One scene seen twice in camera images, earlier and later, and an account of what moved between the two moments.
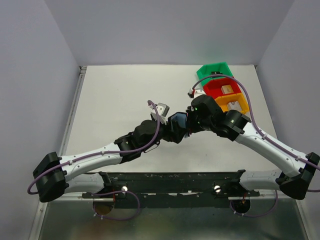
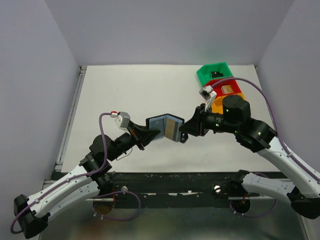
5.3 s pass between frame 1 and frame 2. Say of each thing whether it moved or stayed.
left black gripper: moved
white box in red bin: stayed
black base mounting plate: stayed
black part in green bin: stayed
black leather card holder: moved
